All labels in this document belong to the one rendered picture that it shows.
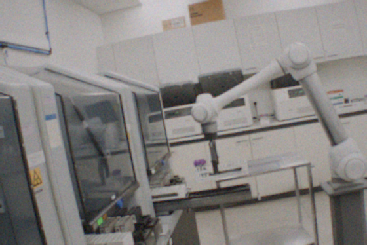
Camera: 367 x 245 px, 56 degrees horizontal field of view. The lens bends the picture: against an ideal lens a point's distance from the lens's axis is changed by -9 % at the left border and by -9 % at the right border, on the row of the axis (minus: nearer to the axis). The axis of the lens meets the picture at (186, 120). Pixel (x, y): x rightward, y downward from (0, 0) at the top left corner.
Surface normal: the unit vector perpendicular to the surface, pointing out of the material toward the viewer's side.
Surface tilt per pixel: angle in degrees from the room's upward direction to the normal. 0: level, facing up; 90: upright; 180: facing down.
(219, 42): 90
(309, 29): 90
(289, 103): 90
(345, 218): 90
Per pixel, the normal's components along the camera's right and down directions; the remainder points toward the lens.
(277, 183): -0.13, 0.07
